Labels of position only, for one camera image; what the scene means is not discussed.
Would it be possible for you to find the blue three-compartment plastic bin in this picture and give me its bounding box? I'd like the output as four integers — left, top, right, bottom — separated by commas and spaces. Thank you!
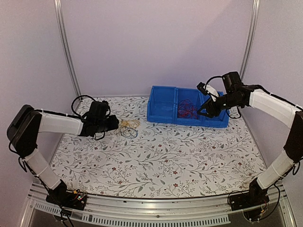
147, 86, 229, 128

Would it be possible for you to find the coloured cable pile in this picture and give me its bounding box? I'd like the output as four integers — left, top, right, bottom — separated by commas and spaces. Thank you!
115, 119, 142, 139

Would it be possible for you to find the aluminium frame post right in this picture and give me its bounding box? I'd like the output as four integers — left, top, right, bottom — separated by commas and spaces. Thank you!
240, 0, 260, 80

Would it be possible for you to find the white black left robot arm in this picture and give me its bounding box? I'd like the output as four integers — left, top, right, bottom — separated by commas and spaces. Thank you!
7, 101, 119, 205

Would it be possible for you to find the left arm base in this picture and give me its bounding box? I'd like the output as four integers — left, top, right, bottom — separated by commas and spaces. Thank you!
46, 189, 87, 210

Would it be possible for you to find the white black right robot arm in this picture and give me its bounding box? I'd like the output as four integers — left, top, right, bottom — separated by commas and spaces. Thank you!
197, 71, 303, 206

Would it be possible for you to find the black sleeved left arm cable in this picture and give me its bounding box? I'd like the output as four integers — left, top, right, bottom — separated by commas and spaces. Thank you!
71, 95, 95, 119

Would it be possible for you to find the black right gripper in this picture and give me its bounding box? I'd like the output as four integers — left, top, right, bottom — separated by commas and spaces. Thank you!
197, 92, 242, 118

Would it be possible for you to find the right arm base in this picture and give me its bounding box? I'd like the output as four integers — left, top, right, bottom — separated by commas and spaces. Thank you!
227, 179, 269, 222

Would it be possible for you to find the aluminium frame post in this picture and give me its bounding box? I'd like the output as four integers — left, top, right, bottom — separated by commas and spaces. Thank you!
240, 0, 260, 80
53, 0, 81, 96

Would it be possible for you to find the red cable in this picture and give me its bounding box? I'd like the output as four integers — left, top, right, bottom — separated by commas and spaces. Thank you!
177, 99, 201, 120

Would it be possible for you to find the aluminium front rail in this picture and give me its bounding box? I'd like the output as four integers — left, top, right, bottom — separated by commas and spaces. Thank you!
20, 183, 298, 227

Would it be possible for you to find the floral patterned tablecloth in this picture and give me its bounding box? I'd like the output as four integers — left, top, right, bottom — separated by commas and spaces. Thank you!
51, 96, 266, 198

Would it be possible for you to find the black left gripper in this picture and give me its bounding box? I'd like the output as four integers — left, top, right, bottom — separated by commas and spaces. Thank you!
96, 114, 118, 133

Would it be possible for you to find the aluminium frame post left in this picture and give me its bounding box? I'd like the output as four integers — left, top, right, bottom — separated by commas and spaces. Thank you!
53, 0, 81, 96

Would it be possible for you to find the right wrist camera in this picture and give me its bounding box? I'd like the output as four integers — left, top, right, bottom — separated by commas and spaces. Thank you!
197, 82, 219, 102

